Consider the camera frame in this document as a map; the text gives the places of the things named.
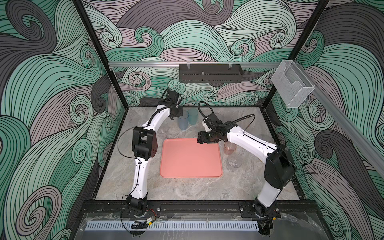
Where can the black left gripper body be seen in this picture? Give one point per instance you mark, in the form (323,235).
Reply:
(178,112)

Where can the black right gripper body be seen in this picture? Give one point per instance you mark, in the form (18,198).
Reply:
(207,137)

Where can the pink translucent cup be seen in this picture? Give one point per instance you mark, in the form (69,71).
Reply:
(229,148)

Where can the blue translucent cup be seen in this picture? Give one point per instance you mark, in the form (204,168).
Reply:
(183,121)

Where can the green translucent cup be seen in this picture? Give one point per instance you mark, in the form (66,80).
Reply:
(193,116)

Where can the clear faceted glass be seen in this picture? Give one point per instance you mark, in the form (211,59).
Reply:
(234,162)

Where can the pink plastic tray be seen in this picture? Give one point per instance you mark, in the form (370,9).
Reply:
(186,158)

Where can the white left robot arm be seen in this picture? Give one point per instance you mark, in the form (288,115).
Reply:
(145,147)

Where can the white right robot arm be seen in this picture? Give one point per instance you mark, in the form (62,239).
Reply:
(279,164)

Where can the clear glass middle left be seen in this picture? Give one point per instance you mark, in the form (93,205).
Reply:
(162,133)

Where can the black perforated wall shelf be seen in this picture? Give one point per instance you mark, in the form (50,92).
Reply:
(212,74)

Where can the aluminium back wall rail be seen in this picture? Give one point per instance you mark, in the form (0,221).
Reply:
(166,64)

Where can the aluminium wall rail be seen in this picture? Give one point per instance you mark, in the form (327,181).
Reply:
(356,102)
(166,64)

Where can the clear acrylic wall holder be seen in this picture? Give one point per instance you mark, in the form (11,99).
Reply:
(292,83)

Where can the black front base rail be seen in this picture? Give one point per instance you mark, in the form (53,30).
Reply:
(219,206)

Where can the white slotted cable duct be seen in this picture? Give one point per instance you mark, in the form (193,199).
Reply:
(175,226)

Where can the aluminium right wall rail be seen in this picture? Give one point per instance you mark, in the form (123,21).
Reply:
(356,102)

